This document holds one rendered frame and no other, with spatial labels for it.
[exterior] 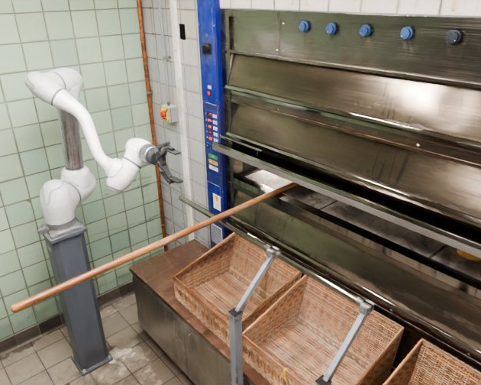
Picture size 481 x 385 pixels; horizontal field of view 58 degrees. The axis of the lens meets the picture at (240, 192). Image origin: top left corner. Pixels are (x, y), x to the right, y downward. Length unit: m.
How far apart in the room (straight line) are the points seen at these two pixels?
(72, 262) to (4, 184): 0.66
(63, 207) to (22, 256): 0.76
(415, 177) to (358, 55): 0.53
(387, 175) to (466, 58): 0.51
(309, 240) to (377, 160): 0.62
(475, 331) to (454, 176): 0.61
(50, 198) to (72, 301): 0.65
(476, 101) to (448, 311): 0.83
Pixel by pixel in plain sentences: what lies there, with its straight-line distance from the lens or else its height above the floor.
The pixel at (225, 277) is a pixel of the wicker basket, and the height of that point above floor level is 0.59.
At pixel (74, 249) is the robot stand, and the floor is 0.89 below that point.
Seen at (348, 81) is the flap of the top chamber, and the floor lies 1.84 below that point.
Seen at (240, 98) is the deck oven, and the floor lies 1.66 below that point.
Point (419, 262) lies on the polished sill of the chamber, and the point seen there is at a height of 1.18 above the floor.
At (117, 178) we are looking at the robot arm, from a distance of 2.13.
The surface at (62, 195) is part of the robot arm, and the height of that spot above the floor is 1.22.
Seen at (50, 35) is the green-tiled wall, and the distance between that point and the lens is 2.88.
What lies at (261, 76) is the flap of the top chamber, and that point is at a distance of 2.21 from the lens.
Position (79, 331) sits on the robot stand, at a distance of 2.91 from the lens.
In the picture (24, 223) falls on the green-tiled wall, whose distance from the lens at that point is 3.08.
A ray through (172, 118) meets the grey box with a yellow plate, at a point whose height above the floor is 1.44.
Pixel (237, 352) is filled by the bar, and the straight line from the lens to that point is 2.04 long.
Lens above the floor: 2.20
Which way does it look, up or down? 25 degrees down
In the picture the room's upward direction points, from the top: 1 degrees counter-clockwise
